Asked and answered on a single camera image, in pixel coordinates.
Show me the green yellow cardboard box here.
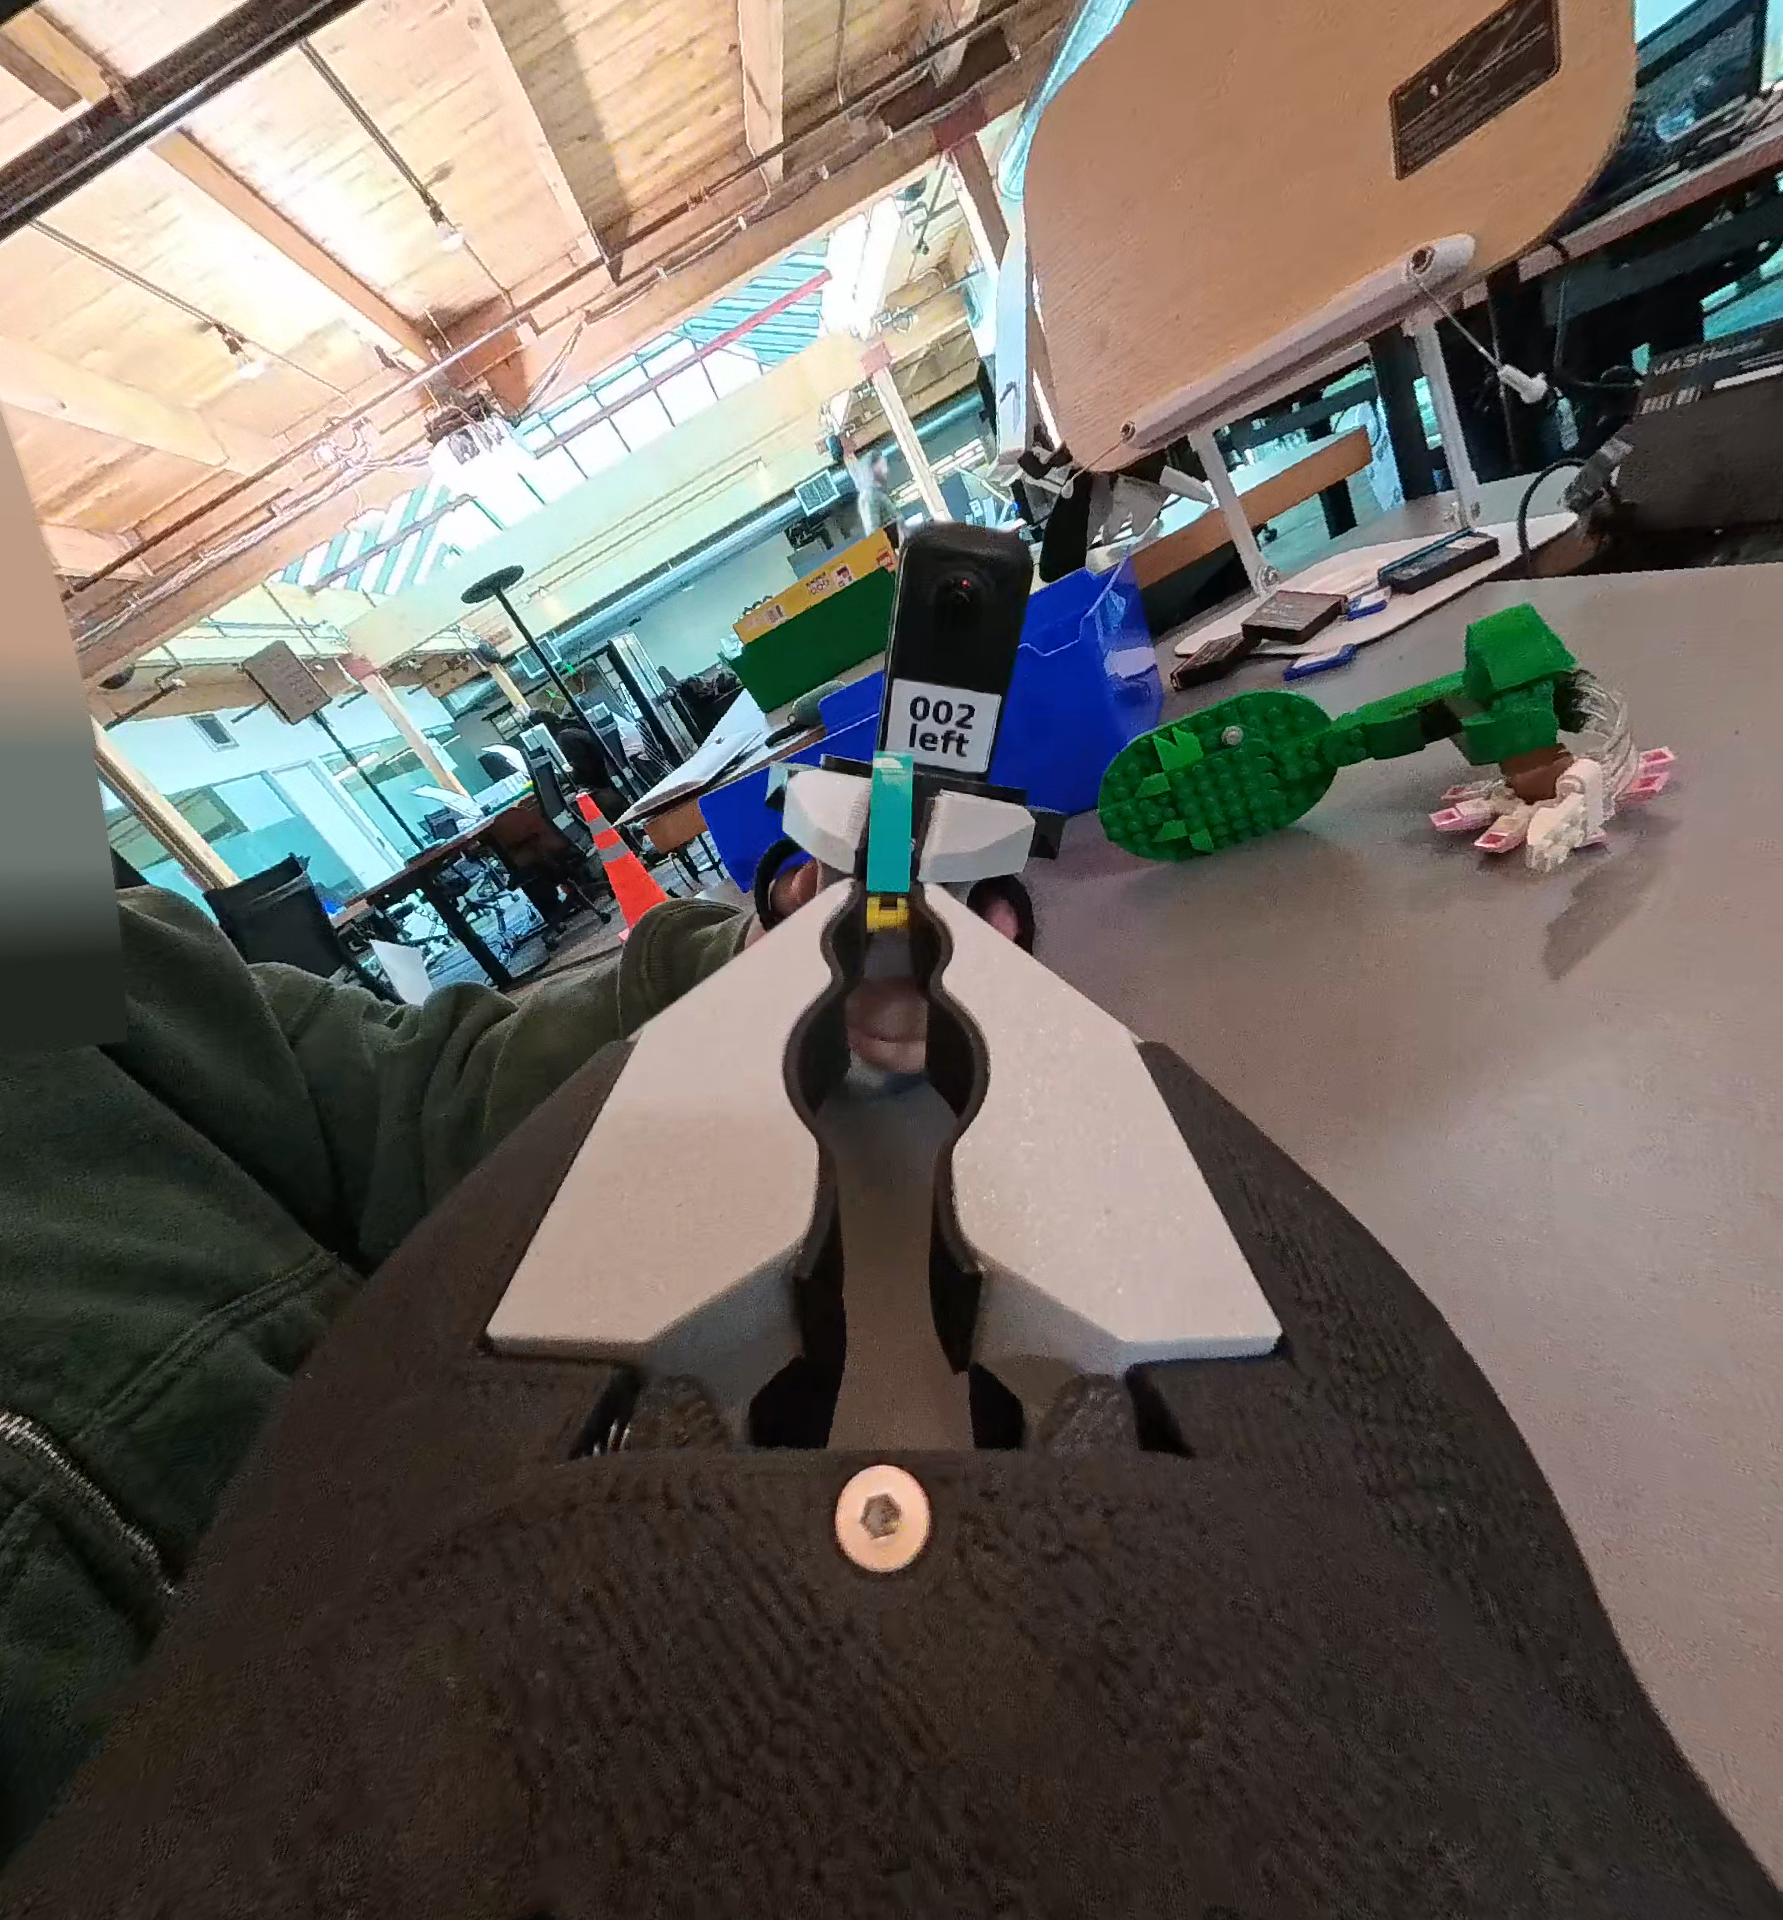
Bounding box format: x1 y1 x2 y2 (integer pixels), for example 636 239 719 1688
721 532 899 714

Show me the wooden desk with black legs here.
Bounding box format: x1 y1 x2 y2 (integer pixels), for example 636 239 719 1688
343 786 608 993

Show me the wooden tilted board stand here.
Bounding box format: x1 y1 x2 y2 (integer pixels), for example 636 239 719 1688
1003 0 1644 601

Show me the black floor lamp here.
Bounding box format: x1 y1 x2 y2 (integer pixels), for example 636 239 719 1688
460 568 577 724

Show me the hanging sign board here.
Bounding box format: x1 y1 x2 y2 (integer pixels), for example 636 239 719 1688
240 641 326 724

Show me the green lego plant model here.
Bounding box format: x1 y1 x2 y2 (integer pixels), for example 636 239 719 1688
1099 605 1681 876

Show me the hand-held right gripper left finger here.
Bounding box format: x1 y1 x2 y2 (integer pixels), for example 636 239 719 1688
487 876 842 1446

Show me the black flat device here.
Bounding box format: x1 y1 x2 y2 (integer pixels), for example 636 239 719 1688
1379 529 1499 589

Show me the long teal lego piece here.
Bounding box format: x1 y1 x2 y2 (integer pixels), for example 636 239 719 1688
866 754 922 905

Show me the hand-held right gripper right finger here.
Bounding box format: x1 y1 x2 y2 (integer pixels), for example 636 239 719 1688
918 883 1286 1419

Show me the person's left hand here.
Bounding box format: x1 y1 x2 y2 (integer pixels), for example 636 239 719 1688
764 859 935 1079

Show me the person's left forearm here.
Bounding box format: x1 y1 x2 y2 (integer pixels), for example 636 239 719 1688
247 897 761 1201

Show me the black cardboard box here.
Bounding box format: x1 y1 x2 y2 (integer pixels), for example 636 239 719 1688
1618 309 1783 573

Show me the blue plastic bin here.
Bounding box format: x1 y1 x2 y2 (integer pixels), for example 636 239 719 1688
698 563 1167 902

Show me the orange traffic cone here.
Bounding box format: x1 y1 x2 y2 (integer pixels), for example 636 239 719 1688
575 792 671 932

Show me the person's green jacket torso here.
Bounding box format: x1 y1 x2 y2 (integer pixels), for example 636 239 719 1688
0 886 369 1920

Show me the white pull cord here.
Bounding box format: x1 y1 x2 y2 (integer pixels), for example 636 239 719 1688
1407 246 1553 406

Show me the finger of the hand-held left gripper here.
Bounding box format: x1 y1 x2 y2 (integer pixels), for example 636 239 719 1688
912 789 1037 889
781 771 881 900

